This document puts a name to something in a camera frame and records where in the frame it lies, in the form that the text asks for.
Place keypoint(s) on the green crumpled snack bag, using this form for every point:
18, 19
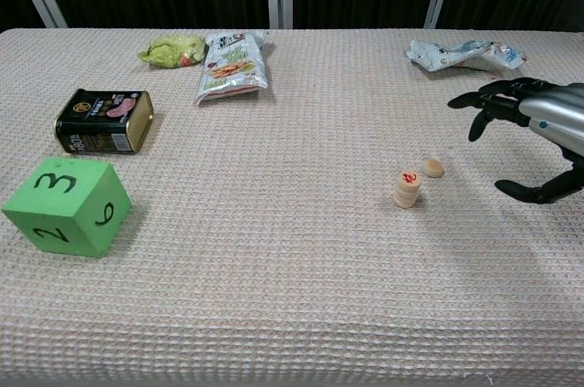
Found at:
171, 52

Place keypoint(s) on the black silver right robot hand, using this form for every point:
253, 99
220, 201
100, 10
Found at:
554, 108

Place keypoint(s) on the green foam numbered die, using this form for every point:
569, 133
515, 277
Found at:
64, 206

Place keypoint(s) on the white snack stick bag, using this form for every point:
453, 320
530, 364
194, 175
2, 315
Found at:
232, 70

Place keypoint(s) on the crumpled white blue wrapper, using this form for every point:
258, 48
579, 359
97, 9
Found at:
461, 55

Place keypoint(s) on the beige waffle weave tablecloth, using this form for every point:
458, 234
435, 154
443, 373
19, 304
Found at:
274, 277

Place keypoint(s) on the wooden chess piece black character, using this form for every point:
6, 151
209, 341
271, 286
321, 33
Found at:
432, 166

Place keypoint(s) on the plain wooden chess piece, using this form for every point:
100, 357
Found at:
405, 193
403, 203

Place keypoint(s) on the black gold luncheon meat tin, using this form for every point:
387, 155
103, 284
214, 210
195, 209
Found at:
102, 121

